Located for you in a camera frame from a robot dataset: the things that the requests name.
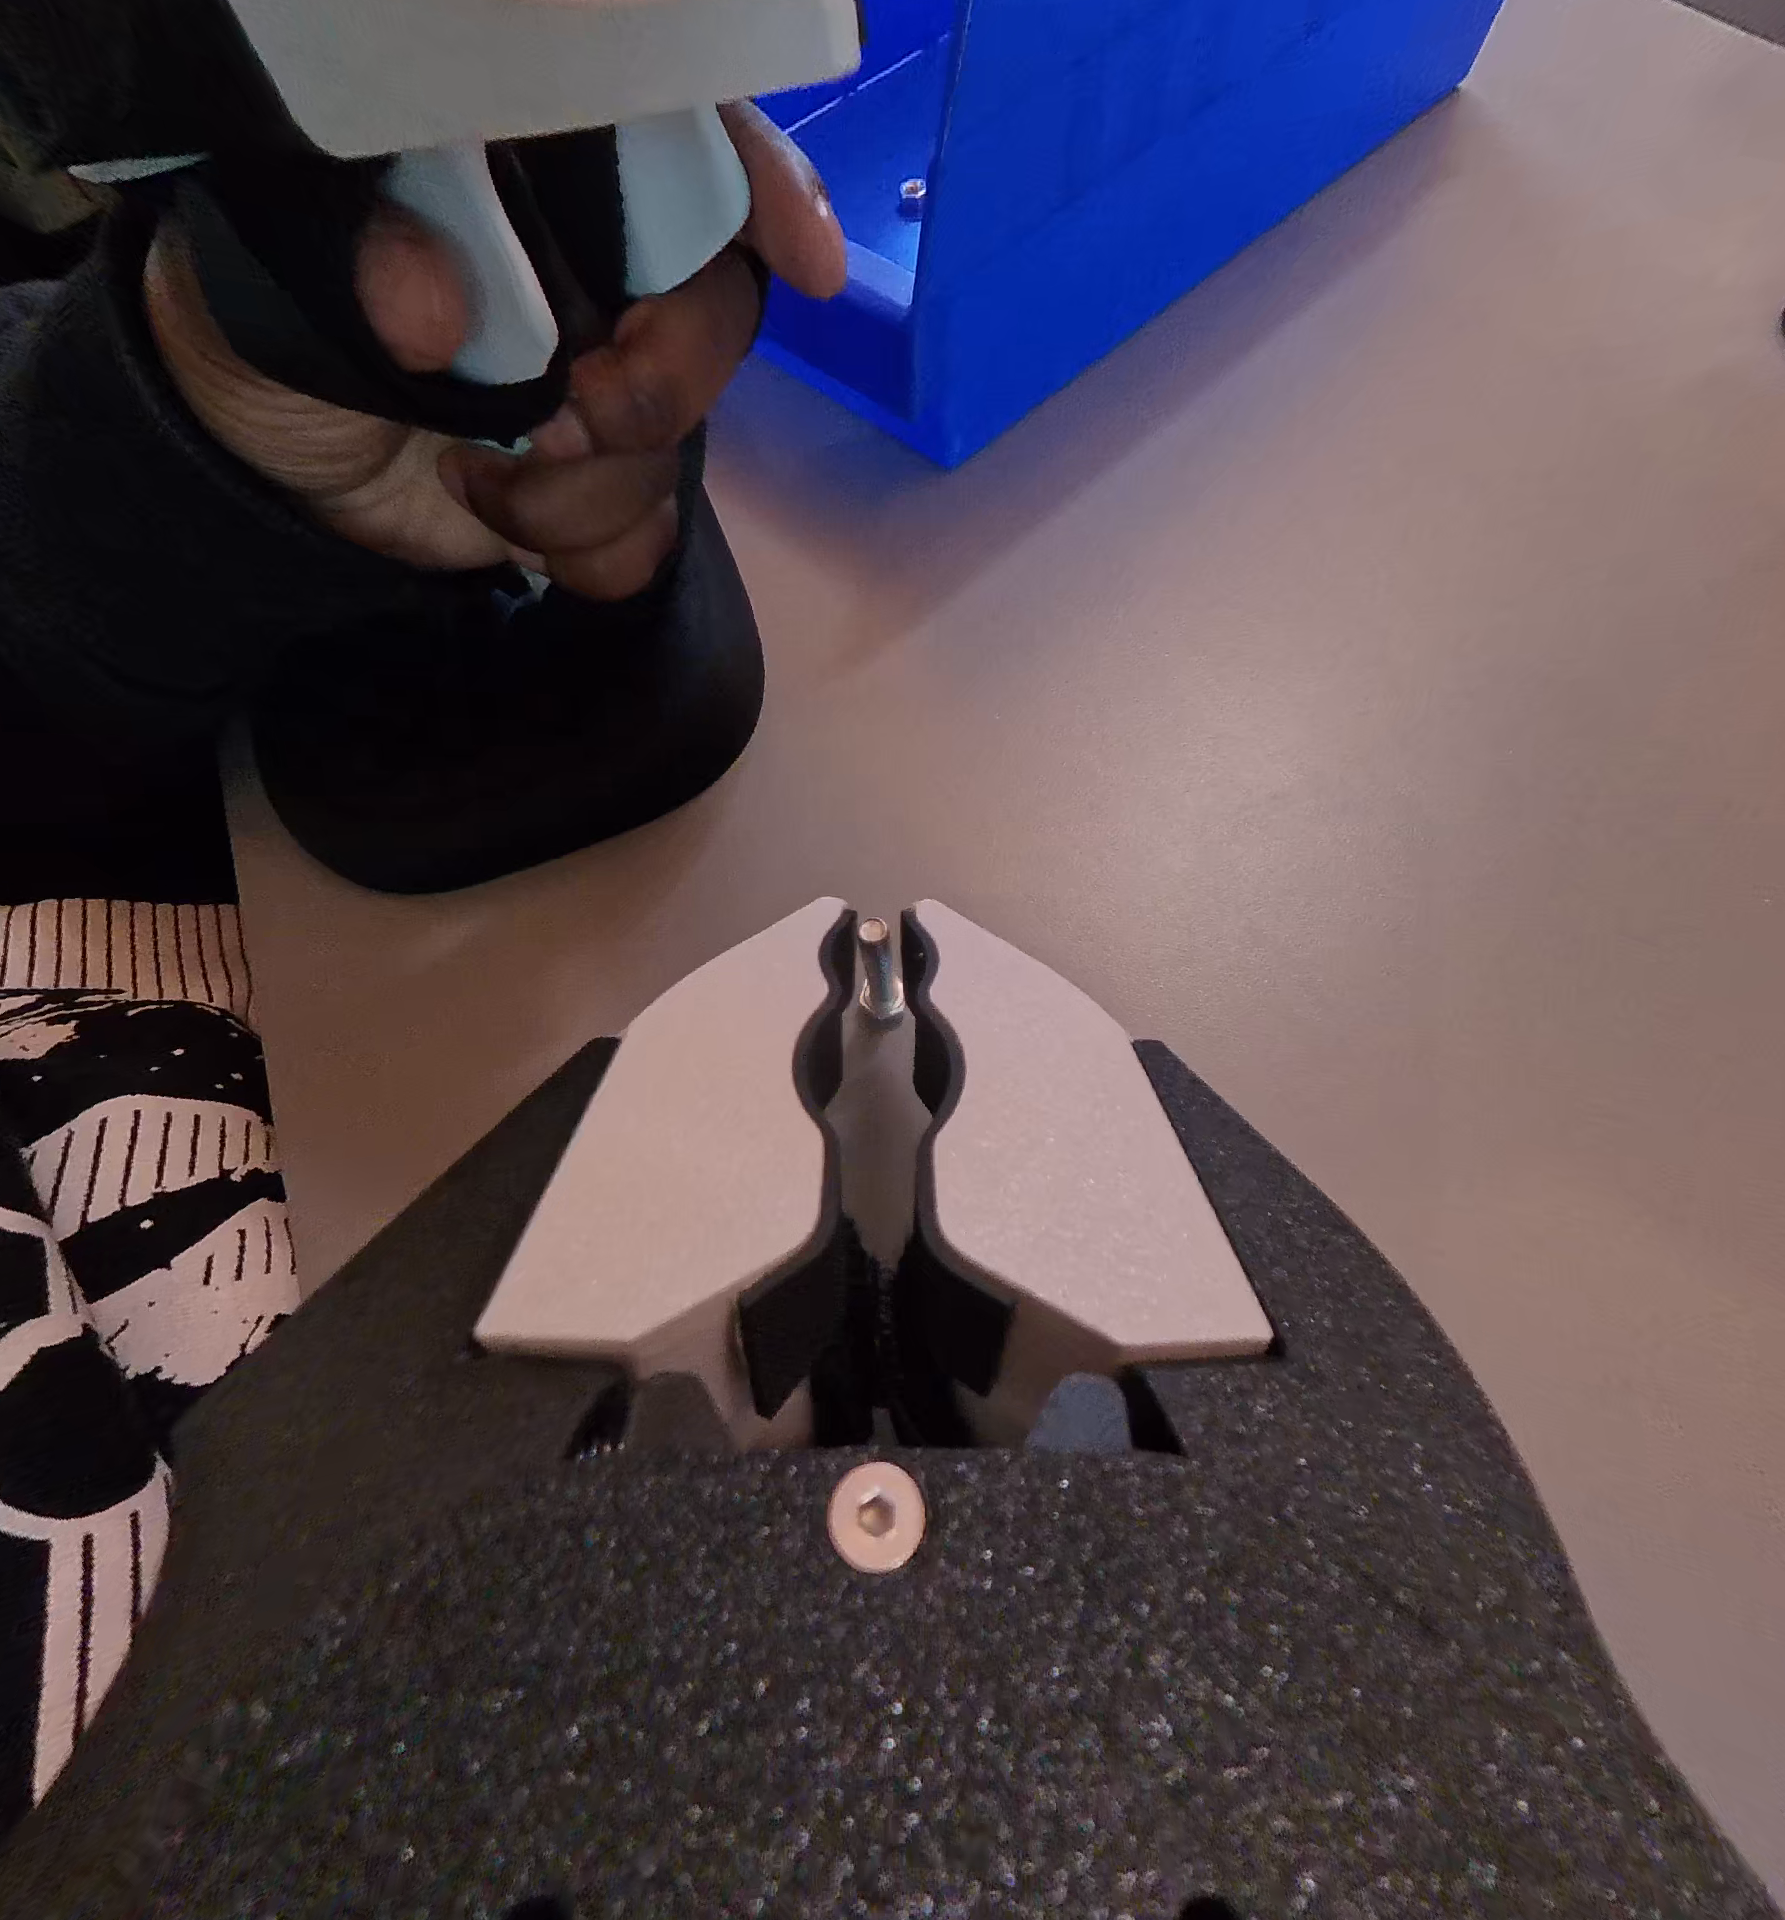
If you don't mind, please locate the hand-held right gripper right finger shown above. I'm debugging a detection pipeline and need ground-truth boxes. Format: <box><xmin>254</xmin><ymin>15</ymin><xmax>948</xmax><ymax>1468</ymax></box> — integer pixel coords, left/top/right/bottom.
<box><xmin>900</xmin><ymin>896</ymin><xmax>1274</xmax><ymax>1377</ymax></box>

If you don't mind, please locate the blue plastic bin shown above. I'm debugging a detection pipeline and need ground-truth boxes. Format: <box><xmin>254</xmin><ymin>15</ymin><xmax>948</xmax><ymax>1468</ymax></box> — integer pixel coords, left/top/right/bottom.
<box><xmin>746</xmin><ymin>0</ymin><xmax>1507</xmax><ymax>472</ymax></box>

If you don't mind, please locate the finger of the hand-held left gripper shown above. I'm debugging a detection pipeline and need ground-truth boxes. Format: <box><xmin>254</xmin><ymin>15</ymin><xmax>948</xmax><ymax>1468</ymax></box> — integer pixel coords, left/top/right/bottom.
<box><xmin>222</xmin><ymin>0</ymin><xmax>865</xmax><ymax>162</ymax></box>

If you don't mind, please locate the person's left forearm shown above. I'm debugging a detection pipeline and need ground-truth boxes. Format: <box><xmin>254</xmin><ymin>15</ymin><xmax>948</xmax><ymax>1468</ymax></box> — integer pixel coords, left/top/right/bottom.
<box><xmin>0</xmin><ymin>151</ymin><xmax>546</xmax><ymax>909</ymax></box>

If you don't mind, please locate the person's left hand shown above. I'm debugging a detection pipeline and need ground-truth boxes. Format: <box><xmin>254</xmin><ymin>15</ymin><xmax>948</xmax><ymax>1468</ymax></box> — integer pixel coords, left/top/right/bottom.
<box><xmin>142</xmin><ymin>96</ymin><xmax>852</xmax><ymax>605</ymax></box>

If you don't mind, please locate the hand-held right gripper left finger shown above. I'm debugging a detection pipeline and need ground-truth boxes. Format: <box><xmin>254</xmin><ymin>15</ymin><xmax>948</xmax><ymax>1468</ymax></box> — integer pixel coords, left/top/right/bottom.
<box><xmin>474</xmin><ymin>896</ymin><xmax>854</xmax><ymax>1419</ymax></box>

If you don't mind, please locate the black honeycomb wrist pad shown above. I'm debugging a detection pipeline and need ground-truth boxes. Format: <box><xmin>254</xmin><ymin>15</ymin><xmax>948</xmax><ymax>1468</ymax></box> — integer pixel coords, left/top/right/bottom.
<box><xmin>238</xmin><ymin>448</ymin><xmax>768</xmax><ymax>896</ymax></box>

